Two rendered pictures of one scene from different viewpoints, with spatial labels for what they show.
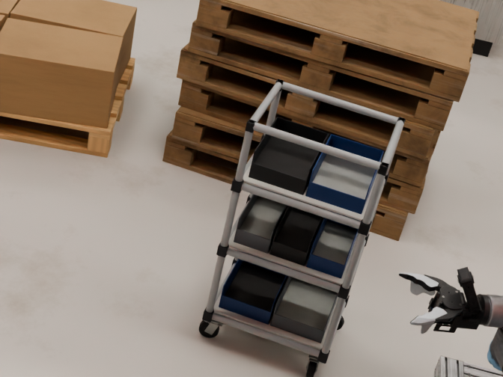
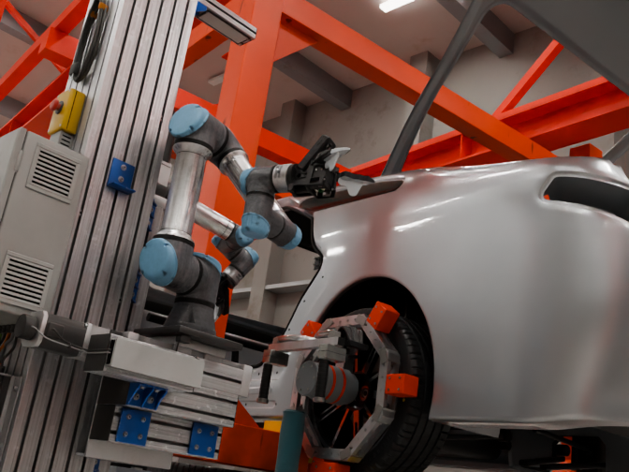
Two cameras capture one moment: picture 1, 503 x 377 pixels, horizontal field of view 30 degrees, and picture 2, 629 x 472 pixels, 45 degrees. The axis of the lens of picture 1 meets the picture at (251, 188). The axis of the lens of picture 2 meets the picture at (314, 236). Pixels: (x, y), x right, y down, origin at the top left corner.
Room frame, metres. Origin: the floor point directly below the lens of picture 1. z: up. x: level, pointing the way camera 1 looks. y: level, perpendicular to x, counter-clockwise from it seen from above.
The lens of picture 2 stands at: (3.04, 0.72, 0.44)
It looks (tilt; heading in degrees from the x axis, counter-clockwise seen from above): 19 degrees up; 224
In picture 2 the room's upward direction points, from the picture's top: 8 degrees clockwise
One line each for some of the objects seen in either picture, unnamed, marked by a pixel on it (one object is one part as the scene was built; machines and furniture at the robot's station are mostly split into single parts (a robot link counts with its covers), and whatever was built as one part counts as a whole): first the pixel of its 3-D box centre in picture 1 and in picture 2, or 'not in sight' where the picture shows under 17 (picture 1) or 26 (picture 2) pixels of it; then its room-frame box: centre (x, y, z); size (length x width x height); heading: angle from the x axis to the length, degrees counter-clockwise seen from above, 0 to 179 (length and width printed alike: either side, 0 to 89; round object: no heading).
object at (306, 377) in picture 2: not in sight; (327, 383); (0.88, -1.17, 0.85); 0.21 x 0.14 x 0.14; 170
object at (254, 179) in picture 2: not in sight; (262, 182); (1.79, -0.69, 1.21); 0.11 x 0.08 x 0.09; 102
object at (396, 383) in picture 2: not in sight; (402, 385); (0.86, -0.84, 0.85); 0.09 x 0.08 x 0.07; 80
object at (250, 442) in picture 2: not in sight; (253, 425); (0.75, -1.66, 0.69); 0.52 x 0.17 x 0.35; 170
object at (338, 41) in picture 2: not in sight; (449, 130); (-0.26, -1.48, 2.54); 2.58 x 0.12 x 0.42; 170
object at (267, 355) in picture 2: not in sight; (275, 358); (0.98, -1.36, 0.93); 0.09 x 0.05 x 0.05; 170
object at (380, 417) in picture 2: not in sight; (342, 387); (0.81, -1.15, 0.85); 0.54 x 0.07 x 0.54; 80
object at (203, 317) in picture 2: not in sight; (192, 319); (1.72, -0.97, 0.87); 0.15 x 0.15 x 0.10
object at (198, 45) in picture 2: not in sight; (167, 65); (0.92, -2.67, 2.67); 1.77 x 0.10 x 0.12; 80
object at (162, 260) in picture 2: not in sight; (183, 195); (1.85, -0.94, 1.19); 0.15 x 0.12 x 0.55; 12
